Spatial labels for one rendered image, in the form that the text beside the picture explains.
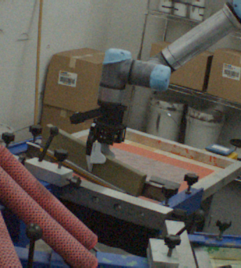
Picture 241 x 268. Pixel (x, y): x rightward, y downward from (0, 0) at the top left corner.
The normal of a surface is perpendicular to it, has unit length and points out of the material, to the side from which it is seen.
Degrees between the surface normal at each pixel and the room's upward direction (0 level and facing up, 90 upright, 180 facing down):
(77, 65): 90
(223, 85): 90
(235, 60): 88
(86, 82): 90
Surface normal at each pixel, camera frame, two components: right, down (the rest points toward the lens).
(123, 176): -0.49, 0.11
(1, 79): 0.87, 0.26
